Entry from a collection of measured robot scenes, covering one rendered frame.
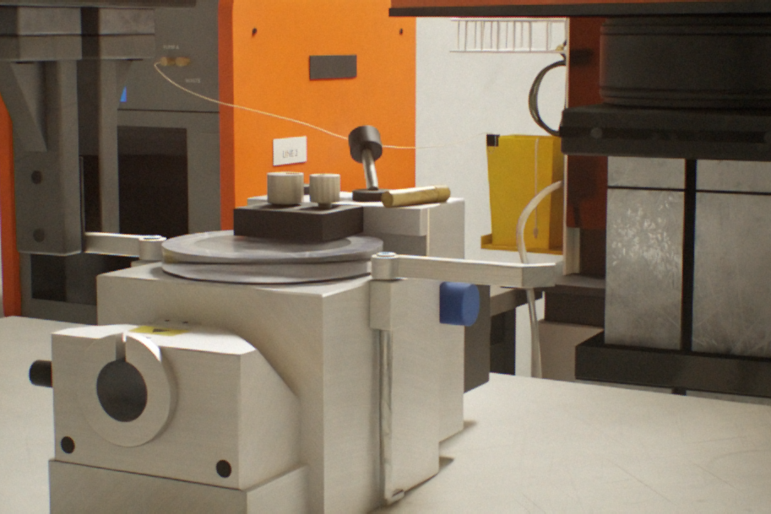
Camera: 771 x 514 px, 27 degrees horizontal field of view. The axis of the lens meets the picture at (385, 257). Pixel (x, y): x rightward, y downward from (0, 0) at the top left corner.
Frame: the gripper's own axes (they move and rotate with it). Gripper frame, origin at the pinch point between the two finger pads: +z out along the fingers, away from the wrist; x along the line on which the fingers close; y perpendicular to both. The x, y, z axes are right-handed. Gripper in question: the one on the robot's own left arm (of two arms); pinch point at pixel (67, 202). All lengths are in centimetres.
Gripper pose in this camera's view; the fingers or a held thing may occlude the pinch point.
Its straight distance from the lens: 68.1
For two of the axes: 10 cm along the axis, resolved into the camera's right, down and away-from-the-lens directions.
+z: 0.0, 9.9, 1.4
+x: 4.6, -1.3, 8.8
